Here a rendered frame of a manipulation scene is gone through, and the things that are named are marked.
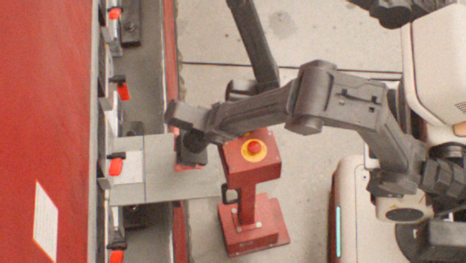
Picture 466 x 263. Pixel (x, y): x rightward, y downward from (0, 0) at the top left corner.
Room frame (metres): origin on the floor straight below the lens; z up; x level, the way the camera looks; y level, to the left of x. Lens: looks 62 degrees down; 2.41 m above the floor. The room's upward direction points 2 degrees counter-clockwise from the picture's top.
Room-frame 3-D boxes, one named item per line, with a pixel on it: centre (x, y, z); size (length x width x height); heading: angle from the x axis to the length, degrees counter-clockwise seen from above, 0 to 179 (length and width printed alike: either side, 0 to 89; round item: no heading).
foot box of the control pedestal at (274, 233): (0.86, -0.07, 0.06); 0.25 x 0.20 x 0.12; 102
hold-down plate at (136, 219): (0.70, 0.27, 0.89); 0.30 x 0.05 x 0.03; 3
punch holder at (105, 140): (0.63, 0.32, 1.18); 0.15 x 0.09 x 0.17; 3
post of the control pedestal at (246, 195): (0.85, -0.04, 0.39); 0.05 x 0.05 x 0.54; 12
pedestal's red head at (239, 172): (0.85, -0.04, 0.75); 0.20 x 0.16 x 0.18; 12
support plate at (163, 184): (0.67, 0.17, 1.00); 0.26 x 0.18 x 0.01; 93
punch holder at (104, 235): (0.43, 0.31, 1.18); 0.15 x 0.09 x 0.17; 3
